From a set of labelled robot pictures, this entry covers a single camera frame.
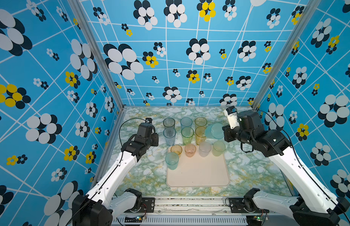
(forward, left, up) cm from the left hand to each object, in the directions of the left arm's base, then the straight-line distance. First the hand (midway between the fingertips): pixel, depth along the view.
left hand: (154, 134), depth 81 cm
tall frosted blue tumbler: (+14, -19, -6) cm, 24 cm away
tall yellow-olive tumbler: (+16, -29, -7) cm, 34 cm away
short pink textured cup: (-1, -22, -16) cm, 27 cm away
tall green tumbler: (+6, -19, -7) cm, 21 cm away
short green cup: (0, -41, -17) cm, 44 cm away
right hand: (-4, -36, +12) cm, 39 cm away
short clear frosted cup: (-1, -31, -15) cm, 34 cm away
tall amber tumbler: (+6, -28, -9) cm, 30 cm away
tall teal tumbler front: (-8, -10, -18) cm, 21 cm away
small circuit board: (-39, -52, -18) cm, 67 cm away
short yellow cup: (-2, -13, -13) cm, 19 cm away
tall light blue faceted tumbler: (+9, -8, -11) cm, 16 cm away
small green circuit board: (-39, +7, -19) cm, 44 cm away
